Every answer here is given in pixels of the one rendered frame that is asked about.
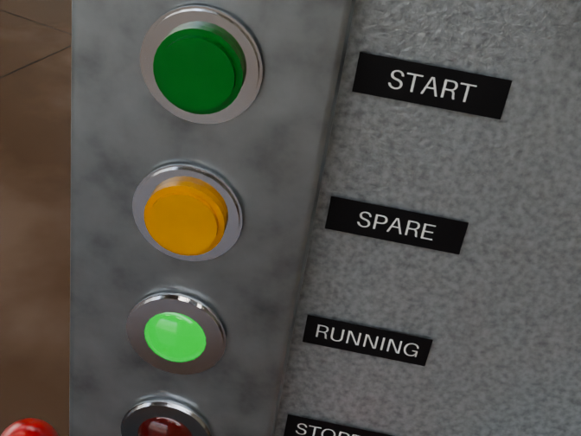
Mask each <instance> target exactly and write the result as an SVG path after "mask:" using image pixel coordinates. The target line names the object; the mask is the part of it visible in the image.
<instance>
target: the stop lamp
mask: <svg viewBox="0 0 581 436"><path fill-rule="evenodd" d="M137 436H193V435H192V433H191V432H190V431H189V430H188V429H187V428H186V427H185V426H184V425H183V424H182V423H180V422H179V421H176V420H172V419H169V418H164V417H156V418H151V419H147V420H146V421H144V422H143V423H142V424H141V426H140V427H139V428H138V431H137Z"/></svg>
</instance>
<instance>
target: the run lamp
mask: <svg viewBox="0 0 581 436"><path fill-rule="evenodd" d="M144 336H145V340H146V342H147V344H148V345H149V347H150V348H151V349H152V350H153V351H154V352H155V353H156V354H157V355H159V356H160V357H162V358H164V359H166V360H168V361H172V362H187V361H191V360H194V359H195V358H196V357H198V356H200V355H201V353H202V352H203V351H204V349H205V346H206V337H205V334H204V332H203V329H202V328H201V326H200V325H199V324H198V323H197V322H196V321H194V320H193V319H191V318H190V317H187V316H185V315H182V314H179V313H174V312H164V313H161V314H157V315H155V316H154V317H153V318H151V319H150V320H149V322H148V323H147V324H146V326H145V329H144Z"/></svg>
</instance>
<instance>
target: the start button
mask: <svg viewBox="0 0 581 436"><path fill-rule="evenodd" d="M153 73H154V76H155V81H156V83H157V86H158V88H159V89H160V91H161V92H162V94H163V96H164V97H165V98H166V99H167V100H168V101H169V102H170V103H172V104H173V105H175V106H176V107H178V108H180V109H182V110H183V111H185V112H191V113H194V114H211V113H215V112H219V111H221V110H223V109H225V108H227V107H228V106H229V105H231V104H232V103H233V102H234V100H235V99H236V98H237V96H238V94H239V91H240V89H241V88H242V86H243V82H244V78H245V67H244V62H243V59H242V57H241V54H240V52H239V50H238V49H237V47H236V46H235V44H234V43H233V42H232V41H231V40H230V39H229V38H228V37H227V36H226V35H224V34H223V33H221V32H220V31H218V30H216V29H213V28H210V27H208V26H204V25H187V26H184V27H181V28H178V29H176V30H174V31H172V32H171V33H169V34H168V35H167V36H166V37H165V38H164V39H163V41H162V43H161V44H160V46H159V47H158V48H157V50H156V53H155V56H154V61H153Z"/></svg>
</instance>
